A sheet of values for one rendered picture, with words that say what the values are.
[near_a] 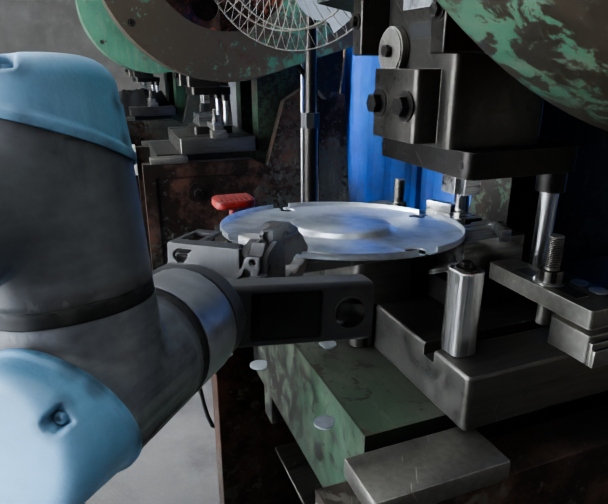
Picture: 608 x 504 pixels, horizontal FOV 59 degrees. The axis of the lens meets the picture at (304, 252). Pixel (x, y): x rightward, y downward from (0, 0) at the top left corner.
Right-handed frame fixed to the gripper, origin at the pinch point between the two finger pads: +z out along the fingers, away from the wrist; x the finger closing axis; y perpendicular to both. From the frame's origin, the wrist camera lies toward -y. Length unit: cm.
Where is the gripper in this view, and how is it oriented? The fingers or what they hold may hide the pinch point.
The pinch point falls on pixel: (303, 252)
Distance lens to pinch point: 53.9
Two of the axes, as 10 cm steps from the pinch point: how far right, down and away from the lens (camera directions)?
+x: -0.2, 9.7, 2.6
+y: -9.6, -0.9, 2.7
